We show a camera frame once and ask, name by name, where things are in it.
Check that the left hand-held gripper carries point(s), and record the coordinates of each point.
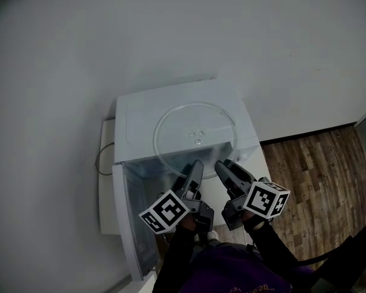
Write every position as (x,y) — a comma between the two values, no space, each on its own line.
(170,211)

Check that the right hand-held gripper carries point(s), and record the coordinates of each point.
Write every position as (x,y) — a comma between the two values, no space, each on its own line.
(263,198)

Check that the round glass turntable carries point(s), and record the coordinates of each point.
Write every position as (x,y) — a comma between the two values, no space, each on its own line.
(183,127)

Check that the person's right forearm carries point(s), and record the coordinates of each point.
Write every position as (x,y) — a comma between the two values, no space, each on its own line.
(274,243)

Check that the person's left forearm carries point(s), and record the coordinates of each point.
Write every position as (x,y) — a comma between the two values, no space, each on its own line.
(177,255)

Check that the white microwave knob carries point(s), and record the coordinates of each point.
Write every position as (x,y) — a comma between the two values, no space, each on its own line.
(243,156)

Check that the person's white shoe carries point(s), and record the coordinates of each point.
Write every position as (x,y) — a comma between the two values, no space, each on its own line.
(213,235)

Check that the white microwave oven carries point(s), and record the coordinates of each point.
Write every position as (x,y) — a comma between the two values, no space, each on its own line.
(140,127)

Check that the white microwave door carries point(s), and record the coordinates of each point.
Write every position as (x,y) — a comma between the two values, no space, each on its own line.
(122,212)

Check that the person's purple shirt torso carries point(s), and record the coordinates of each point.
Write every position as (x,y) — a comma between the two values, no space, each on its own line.
(231,270)

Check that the black chair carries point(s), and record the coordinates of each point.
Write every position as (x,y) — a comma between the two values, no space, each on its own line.
(347,261)

